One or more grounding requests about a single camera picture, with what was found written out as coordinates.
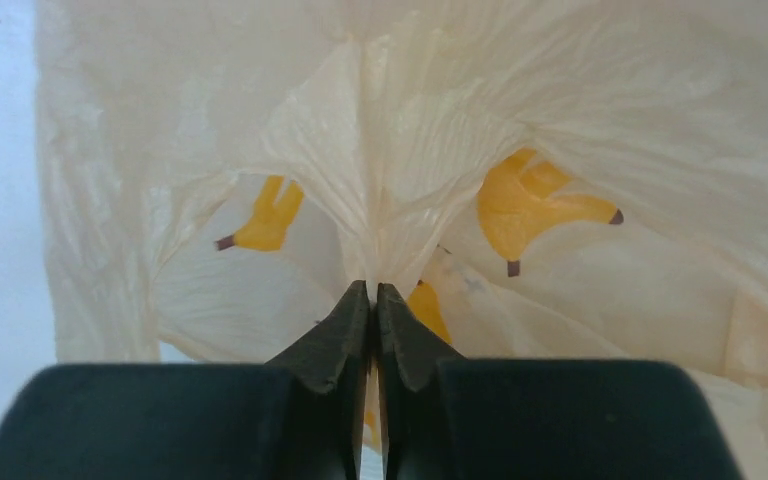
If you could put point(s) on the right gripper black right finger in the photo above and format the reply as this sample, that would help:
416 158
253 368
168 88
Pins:
450 417

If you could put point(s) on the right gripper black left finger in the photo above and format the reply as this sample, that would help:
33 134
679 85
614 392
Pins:
297 416

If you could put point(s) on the translucent orange plastic bag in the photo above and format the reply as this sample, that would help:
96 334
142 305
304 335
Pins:
537 178

